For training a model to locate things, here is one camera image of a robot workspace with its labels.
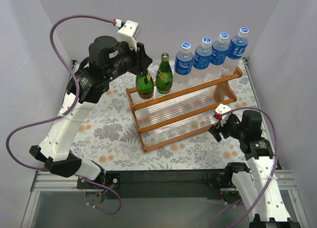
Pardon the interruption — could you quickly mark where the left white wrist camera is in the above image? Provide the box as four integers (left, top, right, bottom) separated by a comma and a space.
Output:
117, 20, 140, 51

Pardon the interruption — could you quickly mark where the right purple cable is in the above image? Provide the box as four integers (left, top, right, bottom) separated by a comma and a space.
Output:
209, 106, 278, 228

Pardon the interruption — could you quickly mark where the aluminium front frame rail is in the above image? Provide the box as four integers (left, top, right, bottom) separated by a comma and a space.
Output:
21, 170, 307, 228

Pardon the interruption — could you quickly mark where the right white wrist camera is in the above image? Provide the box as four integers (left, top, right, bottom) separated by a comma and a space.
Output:
213, 104, 231, 121

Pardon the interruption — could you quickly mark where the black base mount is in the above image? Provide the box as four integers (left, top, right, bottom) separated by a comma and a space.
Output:
76, 172, 121, 189
202, 172, 236, 189

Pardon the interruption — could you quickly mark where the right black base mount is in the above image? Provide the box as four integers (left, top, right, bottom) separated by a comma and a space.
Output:
202, 172, 236, 189

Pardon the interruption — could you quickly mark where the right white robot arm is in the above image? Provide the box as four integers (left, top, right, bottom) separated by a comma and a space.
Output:
209, 104, 301, 228

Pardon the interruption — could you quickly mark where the floral patterned table mat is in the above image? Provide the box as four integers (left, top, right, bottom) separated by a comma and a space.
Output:
70, 61, 257, 170

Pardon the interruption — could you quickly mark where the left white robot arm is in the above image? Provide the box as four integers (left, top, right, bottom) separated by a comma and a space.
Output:
29, 36, 153, 188

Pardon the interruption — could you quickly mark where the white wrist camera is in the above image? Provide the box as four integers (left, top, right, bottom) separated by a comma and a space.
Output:
117, 20, 140, 51
213, 104, 231, 121

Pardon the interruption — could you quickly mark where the green glass bottle edge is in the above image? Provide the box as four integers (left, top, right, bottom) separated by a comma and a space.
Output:
136, 72, 154, 99

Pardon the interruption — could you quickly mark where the orange three-tier glass shelf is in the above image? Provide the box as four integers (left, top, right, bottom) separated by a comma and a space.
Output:
126, 67, 243, 152

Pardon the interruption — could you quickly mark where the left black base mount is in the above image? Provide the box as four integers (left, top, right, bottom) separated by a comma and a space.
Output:
76, 172, 121, 189

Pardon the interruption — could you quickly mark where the green glass bottle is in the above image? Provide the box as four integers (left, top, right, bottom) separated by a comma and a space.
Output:
156, 53, 173, 94

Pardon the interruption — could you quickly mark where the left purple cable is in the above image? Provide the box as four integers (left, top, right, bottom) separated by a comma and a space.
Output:
5, 14, 123, 171

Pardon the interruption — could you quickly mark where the purple cable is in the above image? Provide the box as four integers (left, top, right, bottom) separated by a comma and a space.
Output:
5, 14, 123, 171
209, 106, 278, 228

